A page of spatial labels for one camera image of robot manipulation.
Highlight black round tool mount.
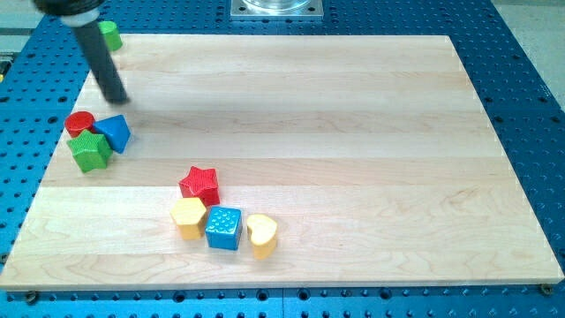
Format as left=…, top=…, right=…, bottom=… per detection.
left=33, top=0, right=105, bottom=16

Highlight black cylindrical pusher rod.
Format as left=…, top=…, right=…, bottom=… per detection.
left=60, top=8, right=128, bottom=104

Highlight green cylinder block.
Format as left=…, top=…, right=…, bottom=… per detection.
left=98, top=20, right=123, bottom=51

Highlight left board stop screw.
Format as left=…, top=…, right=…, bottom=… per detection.
left=24, top=291, right=40, bottom=305

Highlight board stop screw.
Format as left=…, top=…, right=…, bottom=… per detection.
left=24, top=291, right=40, bottom=305
left=539, top=284, right=554, bottom=297

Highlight light wooden board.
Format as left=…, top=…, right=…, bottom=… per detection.
left=1, top=34, right=563, bottom=291

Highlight right board stop screw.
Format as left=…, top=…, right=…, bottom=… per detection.
left=539, top=284, right=554, bottom=297

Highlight red cylinder block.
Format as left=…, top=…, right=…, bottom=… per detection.
left=64, top=111, right=95, bottom=138

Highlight blue triangle block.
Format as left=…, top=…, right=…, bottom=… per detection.
left=94, top=115, right=131, bottom=154

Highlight green star block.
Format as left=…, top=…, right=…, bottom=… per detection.
left=67, top=130, right=113, bottom=173

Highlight red star block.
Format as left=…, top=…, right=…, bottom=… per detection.
left=178, top=166, right=221, bottom=207

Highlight yellow hexagon block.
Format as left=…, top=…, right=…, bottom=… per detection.
left=170, top=197, right=207, bottom=240

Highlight blue cube block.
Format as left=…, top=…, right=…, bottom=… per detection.
left=205, top=206, right=243, bottom=251

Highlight yellow heart block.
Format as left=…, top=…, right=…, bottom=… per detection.
left=246, top=214, right=278, bottom=260

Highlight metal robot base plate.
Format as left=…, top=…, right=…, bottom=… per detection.
left=230, top=0, right=324, bottom=20

